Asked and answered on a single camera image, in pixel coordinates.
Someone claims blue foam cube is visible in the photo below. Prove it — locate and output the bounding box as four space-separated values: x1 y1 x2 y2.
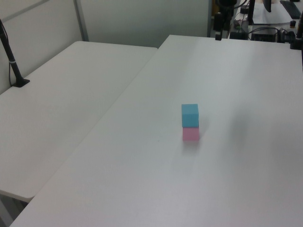
181 104 199 129

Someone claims pink foam cube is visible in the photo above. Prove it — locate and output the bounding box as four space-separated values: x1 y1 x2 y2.
182 127 200 141

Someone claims white side table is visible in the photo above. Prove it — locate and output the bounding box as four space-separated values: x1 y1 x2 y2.
0 40 159 203

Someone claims small black box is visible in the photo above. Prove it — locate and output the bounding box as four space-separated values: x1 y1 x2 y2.
230 31 247 40

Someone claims black electronics box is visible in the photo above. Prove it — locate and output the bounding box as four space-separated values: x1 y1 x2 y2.
250 27 279 43

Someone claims white paper sheet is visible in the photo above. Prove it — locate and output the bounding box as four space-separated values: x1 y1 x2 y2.
251 3 294 26

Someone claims black keyboard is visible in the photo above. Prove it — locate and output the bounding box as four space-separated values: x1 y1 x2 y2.
280 0 301 17

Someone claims black camera stand clamp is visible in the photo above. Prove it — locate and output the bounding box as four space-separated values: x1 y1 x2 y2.
289 14 303 51
214 11 224 41

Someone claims grey metal partition post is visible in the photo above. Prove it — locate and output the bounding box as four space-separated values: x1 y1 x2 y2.
73 0 89 42

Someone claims black upright post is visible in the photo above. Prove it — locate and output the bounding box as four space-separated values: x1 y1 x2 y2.
248 0 256 25

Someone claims black camera pole with base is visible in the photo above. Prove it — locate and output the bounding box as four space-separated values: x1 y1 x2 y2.
0 18 31 88

